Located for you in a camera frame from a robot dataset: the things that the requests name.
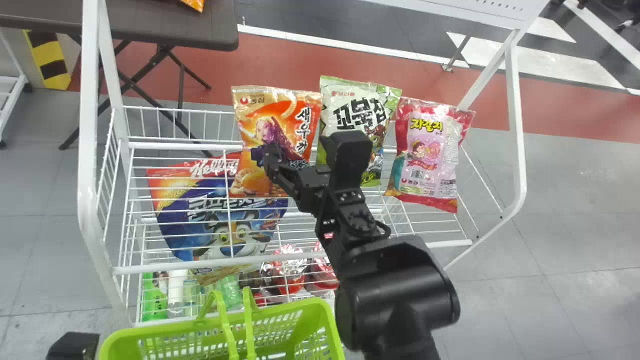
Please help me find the white bottle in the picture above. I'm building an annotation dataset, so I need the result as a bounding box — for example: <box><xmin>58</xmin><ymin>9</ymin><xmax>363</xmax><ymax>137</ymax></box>
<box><xmin>167</xmin><ymin>270</ymin><xmax>189</xmax><ymax>319</ymax></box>

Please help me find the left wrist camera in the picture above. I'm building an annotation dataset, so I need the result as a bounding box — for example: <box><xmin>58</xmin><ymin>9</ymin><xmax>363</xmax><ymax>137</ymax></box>
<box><xmin>47</xmin><ymin>332</ymin><xmax>101</xmax><ymax>360</ymax></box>

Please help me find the green snack packet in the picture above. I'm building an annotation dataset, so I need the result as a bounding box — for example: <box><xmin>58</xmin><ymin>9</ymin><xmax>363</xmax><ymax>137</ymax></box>
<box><xmin>316</xmin><ymin>75</ymin><xmax>403</xmax><ymax>189</ymax></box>

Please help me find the red noodle cup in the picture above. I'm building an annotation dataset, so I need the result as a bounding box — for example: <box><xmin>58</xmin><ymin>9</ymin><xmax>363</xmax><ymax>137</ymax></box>
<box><xmin>306</xmin><ymin>242</ymin><xmax>341</xmax><ymax>292</ymax></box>
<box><xmin>269</xmin><ymin>245</ymin><xmax>307</xmax><ymax>296</ymax></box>

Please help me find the white shelf trolley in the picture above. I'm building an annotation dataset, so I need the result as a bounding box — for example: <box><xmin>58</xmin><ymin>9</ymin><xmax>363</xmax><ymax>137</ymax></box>
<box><xmin>0</xmin><ymin>30</ymin><xmax>29</xmax><ymax>149</ymax></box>

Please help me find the yellow black striped post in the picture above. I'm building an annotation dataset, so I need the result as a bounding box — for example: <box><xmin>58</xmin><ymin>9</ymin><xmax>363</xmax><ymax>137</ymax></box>
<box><xmin>22</xmin><ymin>29</ymin><xmax>73</xmax><ymax>91</ymax></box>

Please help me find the green basket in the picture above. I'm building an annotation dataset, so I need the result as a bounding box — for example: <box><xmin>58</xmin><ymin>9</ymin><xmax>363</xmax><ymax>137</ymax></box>
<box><xmin>98</xmin><ymin>287</ymin><xmax>346</xmax><ymax>360</ymax></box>

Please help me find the dark side table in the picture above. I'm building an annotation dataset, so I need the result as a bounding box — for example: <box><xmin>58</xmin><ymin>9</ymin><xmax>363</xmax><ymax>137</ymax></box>
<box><xmin>0</xmin><ymin>0</ymin><xmax>240</xmax><ymax>152</ymax></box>

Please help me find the white wire rack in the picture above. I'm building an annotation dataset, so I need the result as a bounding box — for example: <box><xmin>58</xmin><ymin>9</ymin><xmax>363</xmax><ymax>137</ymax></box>
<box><xmin>77</xmin><ymin>0</ymin><xmax>552</xmax><ymax>328</ymax></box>

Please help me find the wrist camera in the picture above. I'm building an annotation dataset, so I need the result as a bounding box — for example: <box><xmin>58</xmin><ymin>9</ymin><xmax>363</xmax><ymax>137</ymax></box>
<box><xmin>317</xmin><ymin>131</ymin><xmax>374</xmax><ymax>193</ymax></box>
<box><xmin>47</xmin><ymin>332</ymin><xmax>101</xmax><ymax>360</ymax></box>

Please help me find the clear green bottle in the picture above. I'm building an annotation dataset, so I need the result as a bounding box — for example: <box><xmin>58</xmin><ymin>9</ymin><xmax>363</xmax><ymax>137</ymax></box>
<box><xmin>215</xmin><ymin>275</ymin><xmax>244</xmax><ymax>312</ymax></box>

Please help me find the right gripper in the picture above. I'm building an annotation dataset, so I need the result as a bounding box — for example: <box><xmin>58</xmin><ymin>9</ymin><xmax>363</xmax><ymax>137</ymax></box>
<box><xmin>251</xmin><ymin>142</ymin><xmax>331</xmax><ymax>216</ymax></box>

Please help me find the red snack packet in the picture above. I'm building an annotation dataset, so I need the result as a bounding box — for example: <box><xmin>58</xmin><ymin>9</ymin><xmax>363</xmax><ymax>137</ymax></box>
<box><xmin>384</xmin><ymin>97</ymin><xmax>476</xmax><ymax>215</ymax></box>

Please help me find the blue cereal bag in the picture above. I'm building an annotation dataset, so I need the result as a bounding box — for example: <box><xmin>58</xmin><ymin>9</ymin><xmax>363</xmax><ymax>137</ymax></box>
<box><xmin>146</xmin><ymin>152</ymin><xmax>290</xmax><ymax>287</ymax></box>

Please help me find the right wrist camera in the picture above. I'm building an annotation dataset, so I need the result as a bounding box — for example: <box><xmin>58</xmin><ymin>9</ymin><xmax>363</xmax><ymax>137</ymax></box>
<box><xmin>317</xmin><ymin>131</ymin><xmax>374</xmax><ymax>193</ymax></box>

